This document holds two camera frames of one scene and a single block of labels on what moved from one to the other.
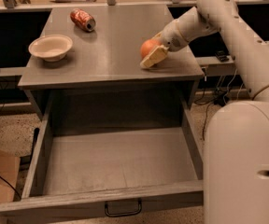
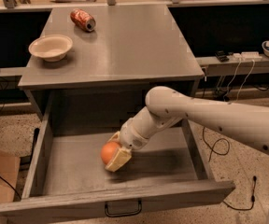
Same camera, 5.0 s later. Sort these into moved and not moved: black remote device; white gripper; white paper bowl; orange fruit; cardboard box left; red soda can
Moved: white gripper; orange fruit
Not moved: red soda can; white paper bowl; cardboard box left; black remote device
